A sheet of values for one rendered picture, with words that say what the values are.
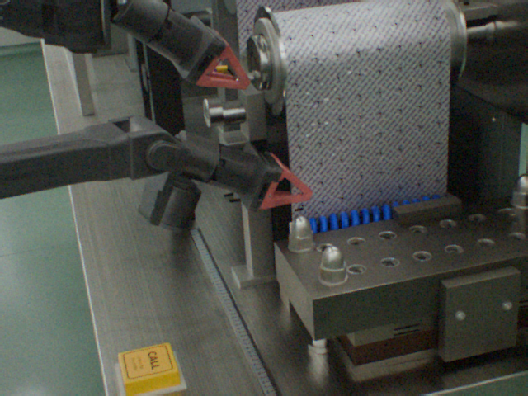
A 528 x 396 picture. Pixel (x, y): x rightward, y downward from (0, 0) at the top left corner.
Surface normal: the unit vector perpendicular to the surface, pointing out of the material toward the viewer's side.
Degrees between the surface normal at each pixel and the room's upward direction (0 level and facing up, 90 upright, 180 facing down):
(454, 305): 90
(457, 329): 90
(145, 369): 0
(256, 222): 90
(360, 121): 90
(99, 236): 0
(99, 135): 6
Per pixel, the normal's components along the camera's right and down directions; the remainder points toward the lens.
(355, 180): 0.27, 0.39
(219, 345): -0.07, -0.91
